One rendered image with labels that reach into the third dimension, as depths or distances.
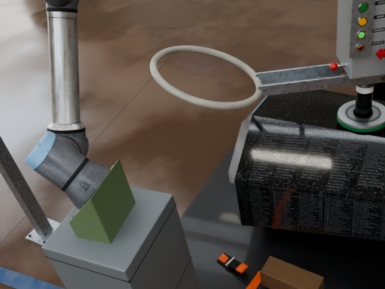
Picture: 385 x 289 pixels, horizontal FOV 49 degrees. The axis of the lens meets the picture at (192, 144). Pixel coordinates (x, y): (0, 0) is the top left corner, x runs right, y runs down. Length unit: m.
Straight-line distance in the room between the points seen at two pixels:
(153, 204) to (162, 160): 1.60
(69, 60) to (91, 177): 0.47
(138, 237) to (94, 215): 0.20
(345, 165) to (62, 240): 1.25
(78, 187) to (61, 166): 0.10
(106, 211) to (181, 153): 1.82
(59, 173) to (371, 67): 1.24
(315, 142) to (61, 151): 1.14
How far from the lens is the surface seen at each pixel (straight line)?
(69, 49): 1.72
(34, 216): 2.98
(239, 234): 2.66
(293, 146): 2.06
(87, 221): 1.62
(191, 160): 3.25
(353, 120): 1.99
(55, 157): 1.57
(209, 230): 2.71
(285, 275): 2.32
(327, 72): 1.94
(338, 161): 2.01
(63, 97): 1.72
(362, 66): 1.78
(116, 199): 1.64
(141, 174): 3.26
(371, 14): 1.68
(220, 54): 2.00
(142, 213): 1.73
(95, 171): 1.58
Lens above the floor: 2.05
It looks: 37 degrees down
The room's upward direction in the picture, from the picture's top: 13 degrees counter-clockwise
